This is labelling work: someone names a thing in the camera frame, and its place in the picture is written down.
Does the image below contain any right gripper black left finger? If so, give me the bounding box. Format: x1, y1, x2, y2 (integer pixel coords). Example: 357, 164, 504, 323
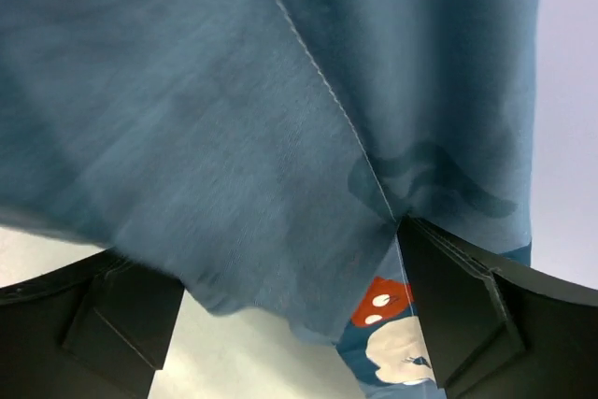
1, 250, 184, 399

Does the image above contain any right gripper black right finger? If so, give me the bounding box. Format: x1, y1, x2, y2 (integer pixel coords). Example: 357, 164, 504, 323
398, 217, 597, 399

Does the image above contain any blue cartoon print pillowcase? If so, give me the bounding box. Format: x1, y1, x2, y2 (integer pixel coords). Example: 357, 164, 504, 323
1, 0, 538, 398

